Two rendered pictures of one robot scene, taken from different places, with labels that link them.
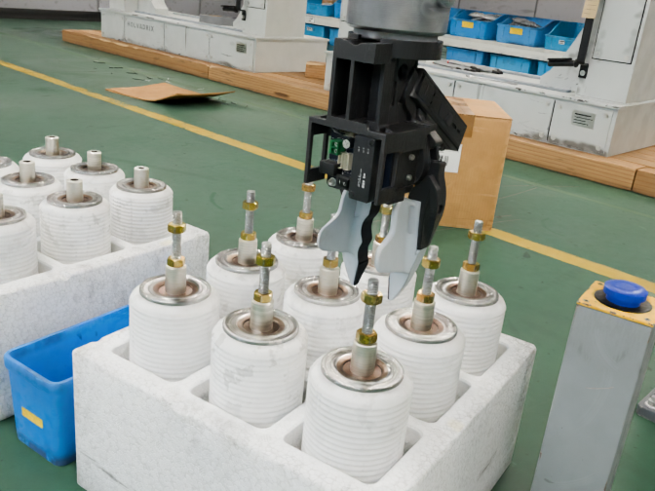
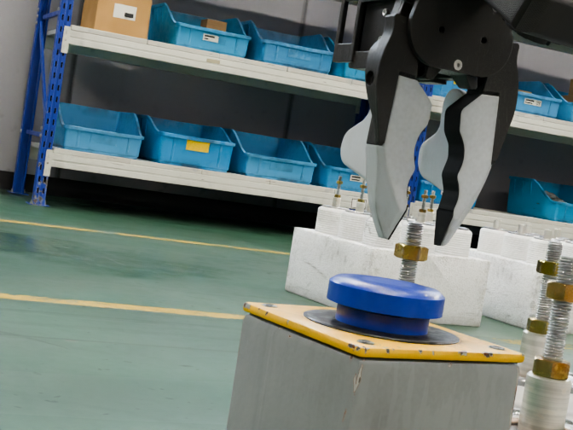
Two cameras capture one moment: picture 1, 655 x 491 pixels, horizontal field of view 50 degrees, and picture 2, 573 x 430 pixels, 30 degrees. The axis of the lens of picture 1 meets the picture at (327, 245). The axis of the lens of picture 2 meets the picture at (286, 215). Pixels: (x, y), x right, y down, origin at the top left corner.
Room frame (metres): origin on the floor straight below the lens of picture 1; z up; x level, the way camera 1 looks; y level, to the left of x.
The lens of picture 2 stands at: (0.74, -0.64, 0.37)
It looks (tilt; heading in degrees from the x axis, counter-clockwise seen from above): 3 degrees down; 115
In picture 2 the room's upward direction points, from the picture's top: 9 degrees clockwise
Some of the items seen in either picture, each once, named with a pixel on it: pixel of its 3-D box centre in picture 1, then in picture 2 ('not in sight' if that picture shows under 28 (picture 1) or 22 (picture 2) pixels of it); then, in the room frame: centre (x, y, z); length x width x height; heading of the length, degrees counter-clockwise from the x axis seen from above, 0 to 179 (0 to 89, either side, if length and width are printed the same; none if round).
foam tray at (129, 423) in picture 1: (314, 412); not in sight; (0.72, -0.01, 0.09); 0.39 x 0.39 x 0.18; 58
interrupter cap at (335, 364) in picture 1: (362, 369); not in sight; (0.55, -0.04, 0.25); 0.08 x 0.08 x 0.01
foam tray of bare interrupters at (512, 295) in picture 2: not in sight; (542, 292); (0.14, 2.60, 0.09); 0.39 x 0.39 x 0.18; 51
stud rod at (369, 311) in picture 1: (368, 318); (405, 286); (0.55, -0.04, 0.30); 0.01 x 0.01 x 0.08
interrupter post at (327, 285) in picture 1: (328, 281); not in sight; (0.72, -0.01, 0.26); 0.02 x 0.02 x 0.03
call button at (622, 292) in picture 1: (624, 295); (383, 311); (0.63, -0.29, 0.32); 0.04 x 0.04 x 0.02
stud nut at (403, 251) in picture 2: (371, 296); (411, 252); (0.55, -0.04, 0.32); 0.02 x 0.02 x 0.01; 77
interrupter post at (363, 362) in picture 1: (364, 357); not in sight; (0.55, -0.04, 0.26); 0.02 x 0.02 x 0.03
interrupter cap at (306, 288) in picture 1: (327, 290); not in sight; (0.72, -0.01, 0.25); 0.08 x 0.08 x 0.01
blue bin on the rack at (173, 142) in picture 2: not in sight; (181, 142); (-1.89, 3.79, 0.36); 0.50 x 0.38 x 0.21; 139
